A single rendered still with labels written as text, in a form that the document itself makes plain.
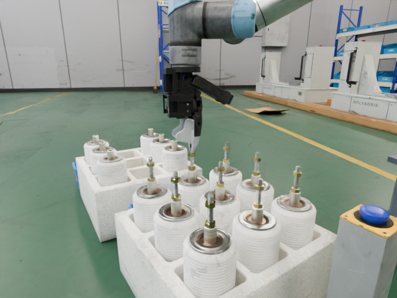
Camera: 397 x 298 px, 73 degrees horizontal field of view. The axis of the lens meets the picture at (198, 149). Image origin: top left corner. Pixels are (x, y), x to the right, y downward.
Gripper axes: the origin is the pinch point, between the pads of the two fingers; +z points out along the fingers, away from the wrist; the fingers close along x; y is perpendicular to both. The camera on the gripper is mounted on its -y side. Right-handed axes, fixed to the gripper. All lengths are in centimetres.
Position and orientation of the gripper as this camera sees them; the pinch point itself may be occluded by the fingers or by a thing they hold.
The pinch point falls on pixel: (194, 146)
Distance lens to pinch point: 69.9
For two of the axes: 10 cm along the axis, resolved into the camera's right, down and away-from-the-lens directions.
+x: 3.1, 2.8, -9.1
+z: 0.0, 9.6, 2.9
